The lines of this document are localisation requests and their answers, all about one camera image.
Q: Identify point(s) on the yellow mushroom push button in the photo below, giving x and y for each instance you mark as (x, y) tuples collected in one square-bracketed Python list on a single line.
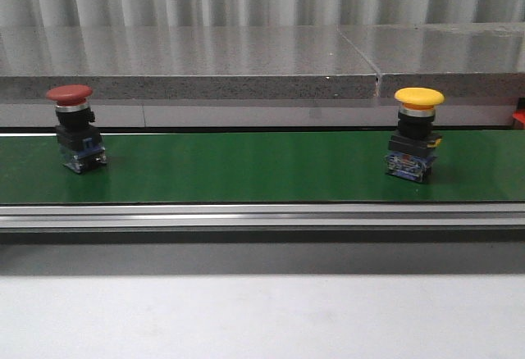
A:
[(411, 148)]

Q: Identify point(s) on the grey stone slab right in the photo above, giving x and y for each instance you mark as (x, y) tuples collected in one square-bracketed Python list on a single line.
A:
[(480, 63)]

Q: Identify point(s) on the grey stone slab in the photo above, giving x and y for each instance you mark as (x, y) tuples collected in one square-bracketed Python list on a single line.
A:
[(480, 63), (185, 63)]

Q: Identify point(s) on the green conveyor belt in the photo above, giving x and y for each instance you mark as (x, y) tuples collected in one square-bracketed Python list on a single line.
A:
[(327, 166)]

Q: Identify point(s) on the red mushroom push button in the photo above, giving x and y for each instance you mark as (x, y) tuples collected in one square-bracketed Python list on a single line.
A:
[(80, 143)]

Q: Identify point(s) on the aluminium conveyor side rail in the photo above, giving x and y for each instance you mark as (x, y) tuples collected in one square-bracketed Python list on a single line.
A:
[(264, 223)]

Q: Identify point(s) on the red plastic tray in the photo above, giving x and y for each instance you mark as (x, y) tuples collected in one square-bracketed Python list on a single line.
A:
[(519, 119)]

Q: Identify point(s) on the grey stone slab left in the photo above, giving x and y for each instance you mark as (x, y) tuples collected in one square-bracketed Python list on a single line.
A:
[(185, 63)]

